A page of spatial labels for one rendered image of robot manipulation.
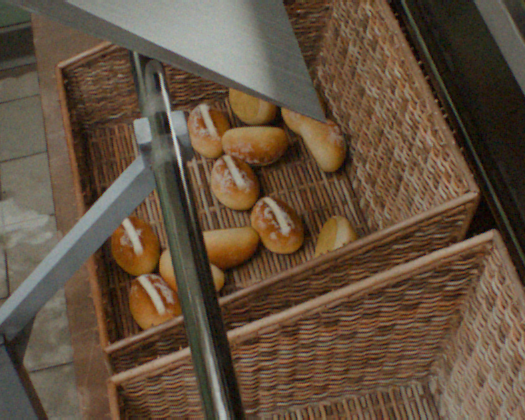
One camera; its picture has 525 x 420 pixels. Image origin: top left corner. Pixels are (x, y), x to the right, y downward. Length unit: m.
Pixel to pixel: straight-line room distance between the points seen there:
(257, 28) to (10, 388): 0.45
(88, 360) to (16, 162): 1.19
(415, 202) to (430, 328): 0.18
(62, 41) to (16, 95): 0.84
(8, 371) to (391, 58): 0.68
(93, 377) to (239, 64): 0.59
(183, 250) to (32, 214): 1.72
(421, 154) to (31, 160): 1.40
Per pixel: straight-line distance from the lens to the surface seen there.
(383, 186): 1.66
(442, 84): 1.38
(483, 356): 1.41
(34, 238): 2.60
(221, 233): 1.64
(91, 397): 1.60
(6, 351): 1.22
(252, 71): 1.19
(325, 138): 1.74
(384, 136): 1.65
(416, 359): 1.51
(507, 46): 0.73
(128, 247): 1.67
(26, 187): 2.71
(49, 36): 2.13
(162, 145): 1.02
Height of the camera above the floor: 1.89
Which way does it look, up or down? 48 degrees down
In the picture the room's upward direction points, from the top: 9 degrees counter-clockwise
